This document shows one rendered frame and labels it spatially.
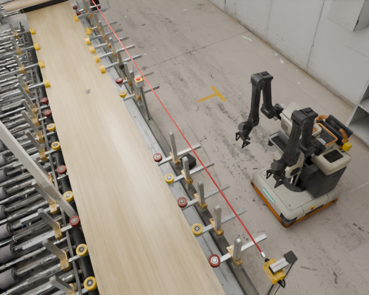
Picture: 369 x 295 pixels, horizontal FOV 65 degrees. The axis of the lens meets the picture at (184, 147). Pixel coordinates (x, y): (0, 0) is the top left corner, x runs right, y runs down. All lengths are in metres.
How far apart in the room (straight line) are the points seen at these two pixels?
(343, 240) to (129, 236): 2.09
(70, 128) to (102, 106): 0.40
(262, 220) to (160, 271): 1.47
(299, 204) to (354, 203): 0.72
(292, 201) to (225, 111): 1.71
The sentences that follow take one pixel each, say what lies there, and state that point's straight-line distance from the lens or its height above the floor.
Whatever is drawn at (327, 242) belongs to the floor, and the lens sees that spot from 3.27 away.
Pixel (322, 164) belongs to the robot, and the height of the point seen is 0.78.
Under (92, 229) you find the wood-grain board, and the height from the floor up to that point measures 0.90.
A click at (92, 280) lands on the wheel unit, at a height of 0.91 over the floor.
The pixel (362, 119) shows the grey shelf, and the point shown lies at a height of 0.14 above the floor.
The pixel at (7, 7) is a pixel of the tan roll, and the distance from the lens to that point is 5.67.
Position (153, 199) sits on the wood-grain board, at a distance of 2.31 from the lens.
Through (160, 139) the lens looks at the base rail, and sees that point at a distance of 2.94.
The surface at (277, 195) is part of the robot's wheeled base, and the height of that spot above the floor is 0.28.
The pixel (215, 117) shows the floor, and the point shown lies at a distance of 4.08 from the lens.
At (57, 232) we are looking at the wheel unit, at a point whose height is 0.87.
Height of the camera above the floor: 2.87
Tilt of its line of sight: 50 degrees down
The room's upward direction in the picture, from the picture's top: 8 degrees counter-clockwise
